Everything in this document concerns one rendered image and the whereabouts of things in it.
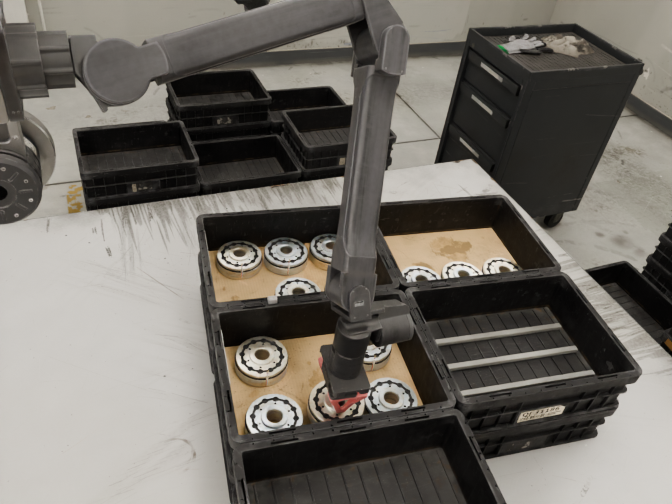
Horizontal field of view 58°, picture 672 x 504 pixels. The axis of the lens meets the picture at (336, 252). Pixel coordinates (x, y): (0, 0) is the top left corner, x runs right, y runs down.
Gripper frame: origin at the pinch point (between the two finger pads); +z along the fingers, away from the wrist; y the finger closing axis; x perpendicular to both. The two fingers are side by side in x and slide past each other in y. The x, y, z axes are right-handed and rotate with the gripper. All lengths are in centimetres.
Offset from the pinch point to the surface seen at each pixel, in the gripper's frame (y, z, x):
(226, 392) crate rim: 1.8, -3.4, 19.7
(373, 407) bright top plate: -1.1, 3.1, -7.2
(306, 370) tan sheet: 11.5, 6.3, 2.5
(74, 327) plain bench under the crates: 42, 21, 49
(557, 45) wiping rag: 163, 0, -144
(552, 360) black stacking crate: 5, 5, -51
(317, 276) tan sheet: 37.9, 6.4, -6.1
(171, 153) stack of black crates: 148, 42, 22
